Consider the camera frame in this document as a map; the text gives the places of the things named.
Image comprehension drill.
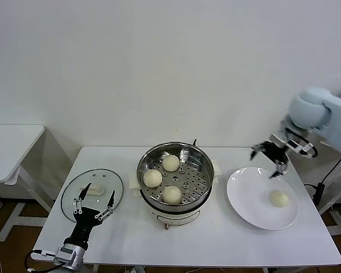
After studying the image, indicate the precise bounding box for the white side table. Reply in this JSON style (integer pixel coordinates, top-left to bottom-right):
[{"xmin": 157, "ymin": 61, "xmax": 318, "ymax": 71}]
[{"xmin": 0, "ymin": 124, "xmax": 55, "ymax": 243}]

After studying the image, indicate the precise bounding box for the white steamed baozi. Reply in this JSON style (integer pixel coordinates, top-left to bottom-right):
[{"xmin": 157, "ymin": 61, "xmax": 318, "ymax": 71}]
[
  {"xmin": 161, "ymin": 185, "xmax": 183, "ymax": 205},
  {"xmin": 269, "ymin": 189, "xmax": 289, "ymax": 208},
  {"xmin": 143, "ymin": 169, "xmax": 163, "ymax": 188},
  {"xmin": 161, "ymin": 155, "xmax": 180, "ymax": 172}
]

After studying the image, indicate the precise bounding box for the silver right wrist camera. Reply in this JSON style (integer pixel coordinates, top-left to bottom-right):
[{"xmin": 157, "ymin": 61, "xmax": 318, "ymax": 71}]
[{"xmin": 269, "ymin": 129, "xmax": 316, "ymax": 159}]

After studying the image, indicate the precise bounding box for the white electric cooking pot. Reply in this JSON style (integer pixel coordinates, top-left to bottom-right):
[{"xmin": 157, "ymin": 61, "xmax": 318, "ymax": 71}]
[{"xmin": 128, "ymin": 159, "xmax": 225, "ymax": 230}]

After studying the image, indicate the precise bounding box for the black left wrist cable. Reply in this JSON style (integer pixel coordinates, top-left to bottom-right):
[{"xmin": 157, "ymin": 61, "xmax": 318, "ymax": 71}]
[{"xmin": 24, "ymin": 249, "xmax": 57, "ymax": 271}]

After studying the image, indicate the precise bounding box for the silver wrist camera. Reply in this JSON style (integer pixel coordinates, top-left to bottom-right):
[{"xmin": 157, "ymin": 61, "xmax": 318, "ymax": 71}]
[
  {"xmin": 54, "ymin": 246, "xmax": 76, "ymax": 267},
  {"xmin": 269, "ymin": 129, "xmax": 316, "ymax": 159}
]

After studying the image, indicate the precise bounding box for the white round plate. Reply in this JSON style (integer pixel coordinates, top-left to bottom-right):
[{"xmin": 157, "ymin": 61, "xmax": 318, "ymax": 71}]
[{"xmin": 226, "ymin": 167, "xmax": 299, "ymax": 230}]

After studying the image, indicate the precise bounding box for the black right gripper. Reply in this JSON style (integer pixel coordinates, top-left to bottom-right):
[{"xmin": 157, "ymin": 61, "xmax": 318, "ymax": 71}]
[{"xmin": 249, "ymin": 140, "xmax": 289, "ymax": 179}]

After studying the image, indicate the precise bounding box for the round glass pot lid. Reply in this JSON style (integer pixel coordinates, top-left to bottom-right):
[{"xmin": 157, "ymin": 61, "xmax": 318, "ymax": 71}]
[{"xmin": 60, "ymin": 168, "xmax": 124, "ymax": 225}]

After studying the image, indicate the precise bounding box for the black power adapter cable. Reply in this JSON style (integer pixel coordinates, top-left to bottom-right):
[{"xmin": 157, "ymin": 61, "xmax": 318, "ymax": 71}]
[{"xmin": 304, "ymin": 155, "xmax": 341, "ymax": 207}]

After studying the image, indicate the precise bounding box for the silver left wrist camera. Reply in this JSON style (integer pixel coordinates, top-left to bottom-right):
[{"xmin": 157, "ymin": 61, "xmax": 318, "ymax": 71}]
[{"xmin": 54, "ymin": 246, "xmax": 76, "ymax": 267}]

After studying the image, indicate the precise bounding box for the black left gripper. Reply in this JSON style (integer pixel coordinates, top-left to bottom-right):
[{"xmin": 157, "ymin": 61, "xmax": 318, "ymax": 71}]
[{"xmin": 63, "ymin": 183, "xmax": 116, "ymax": 248}]

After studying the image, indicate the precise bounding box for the perforated steel steamer basket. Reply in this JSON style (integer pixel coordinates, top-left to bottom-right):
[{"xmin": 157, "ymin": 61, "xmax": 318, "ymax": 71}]
[{"xmin": 136, "ymin": 142, "xmax": 215, "ymax": 206}]

